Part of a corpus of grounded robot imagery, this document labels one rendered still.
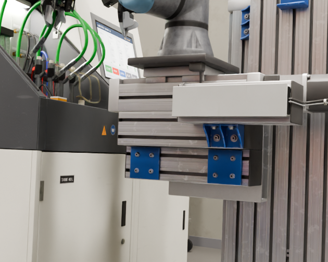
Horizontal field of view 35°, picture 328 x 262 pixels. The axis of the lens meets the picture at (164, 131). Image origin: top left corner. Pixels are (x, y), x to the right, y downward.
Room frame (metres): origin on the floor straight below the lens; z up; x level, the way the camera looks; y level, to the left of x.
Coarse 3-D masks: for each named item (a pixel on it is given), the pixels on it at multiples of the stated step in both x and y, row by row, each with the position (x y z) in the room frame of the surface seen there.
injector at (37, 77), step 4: (36, 60) 1.95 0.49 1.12; (36, 64) 1.95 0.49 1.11; (40, 64) 1.96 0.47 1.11; (36, 68) 1.95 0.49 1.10; (40, 68) 1.96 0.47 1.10; (36, 72) 1.95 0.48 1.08; (40, 72) 1.96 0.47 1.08; (44, 72) 1.95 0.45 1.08; (36, 76) 1.95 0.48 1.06; (40, 76) 1.95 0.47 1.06; (36, 80) 1.96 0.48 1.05; (40, 80) 1.97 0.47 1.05; (36, 84) 1.96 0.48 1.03; (40, 84) 1.97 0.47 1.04
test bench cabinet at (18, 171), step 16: (0, 160) 1.59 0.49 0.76; (16, 160) 1.57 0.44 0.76; (32, 160) 1.55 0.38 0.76; (0, 176) 1.59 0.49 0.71; (16, 176) 1.57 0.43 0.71; (32, 176) 1.55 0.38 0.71; (0, 192) 1.59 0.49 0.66; (16, 192) 1.57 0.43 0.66; (32, 192) 1.55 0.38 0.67; (0, 208) 1.59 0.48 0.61; (16, 208) 1.57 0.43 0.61; (32, 208) 1.55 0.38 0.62; (0, 224) 1.59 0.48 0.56; (16, 224) 1.57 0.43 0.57; (32, 224) 1.55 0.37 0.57; (0, 240) 1.59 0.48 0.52; (16, 240) 1.57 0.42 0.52; (32, 240) 1.54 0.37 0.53; (0, 256) 1.59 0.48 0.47; (16, 256) 1.56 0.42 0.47; (32, 256) 1.55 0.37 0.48
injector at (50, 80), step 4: (48, 64) 2.03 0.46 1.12; (52, 64) 2.03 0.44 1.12; (48, 68) 2.03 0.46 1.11; (52, 68) 2.03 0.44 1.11; (48, 72) 2.03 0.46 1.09; (52, 72) 2.03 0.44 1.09; (48, 76) 2.03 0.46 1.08; (52, 76) 2.03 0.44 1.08; (56, 76) 2.02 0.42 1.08; (48, 80) 2.03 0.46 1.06; (52, 80) 2.03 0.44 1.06; (48, 84) 2.03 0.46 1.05; (52, 84) 2.04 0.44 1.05; (52, 88) 2.04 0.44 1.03; (48, 92) 2.03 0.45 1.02
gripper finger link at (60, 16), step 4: (56, 12) 1.79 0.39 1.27; (60, 12) 1.78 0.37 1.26; (64, 12) 1.76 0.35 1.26; (56, 16) 1.79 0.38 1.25; (60, 16) 1.78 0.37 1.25; (64, 16) 1.76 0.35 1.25; (56, 20) 1.80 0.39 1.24; (60, 20) 1.79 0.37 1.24; (64, 20) 1.77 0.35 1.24; (56, 24) 1.81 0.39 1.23
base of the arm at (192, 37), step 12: (168, 24) 1.35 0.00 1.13; (180, 24) 1.33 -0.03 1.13; (192, 24) 1.33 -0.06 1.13; (204, 24) 1.35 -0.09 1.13; (168, 36) 1.34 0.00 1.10; (180, 36) 1.32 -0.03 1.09; (192, 36) 1.33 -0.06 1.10; (204, 36) 1.34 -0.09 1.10; (168, 48) 1.33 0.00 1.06; (180, 48) 1.31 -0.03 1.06; (192, 48) 1.31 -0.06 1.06; (204, 48) 1.33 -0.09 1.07
